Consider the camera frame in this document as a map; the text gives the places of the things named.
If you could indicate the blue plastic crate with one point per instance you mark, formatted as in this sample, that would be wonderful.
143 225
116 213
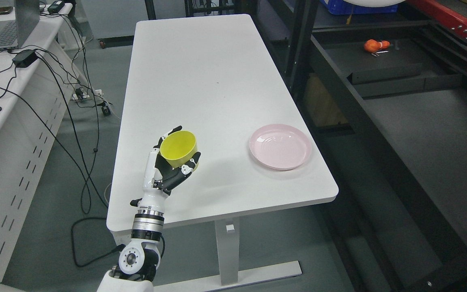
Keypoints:
340 7

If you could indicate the white power strip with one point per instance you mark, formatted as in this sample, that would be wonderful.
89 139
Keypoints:
82 95

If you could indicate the red metal beam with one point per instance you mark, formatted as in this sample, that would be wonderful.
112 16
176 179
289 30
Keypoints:
448 18

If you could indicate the white standing desk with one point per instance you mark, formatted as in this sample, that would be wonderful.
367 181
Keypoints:
214 77

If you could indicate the black power adapter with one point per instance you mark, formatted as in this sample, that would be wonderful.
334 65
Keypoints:
24 58

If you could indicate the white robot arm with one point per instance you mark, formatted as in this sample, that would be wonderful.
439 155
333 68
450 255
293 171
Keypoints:
139 259

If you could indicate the grey laptop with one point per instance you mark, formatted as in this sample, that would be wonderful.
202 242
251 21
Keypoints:
14 33

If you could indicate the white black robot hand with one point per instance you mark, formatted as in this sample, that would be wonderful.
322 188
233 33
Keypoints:
160 178

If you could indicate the yellow plastic cup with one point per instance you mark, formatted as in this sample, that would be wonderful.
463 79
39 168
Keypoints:
178 148

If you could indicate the orange toy on shelf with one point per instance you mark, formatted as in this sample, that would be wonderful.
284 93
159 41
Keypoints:
372 46

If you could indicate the pink plastic plate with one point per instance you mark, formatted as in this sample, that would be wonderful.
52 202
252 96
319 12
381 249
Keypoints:
280 147

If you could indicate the white side desk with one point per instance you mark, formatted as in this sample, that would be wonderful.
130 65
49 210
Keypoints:
33 101

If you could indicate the black metal shelf rack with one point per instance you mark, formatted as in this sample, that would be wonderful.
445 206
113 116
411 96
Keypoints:
393 129

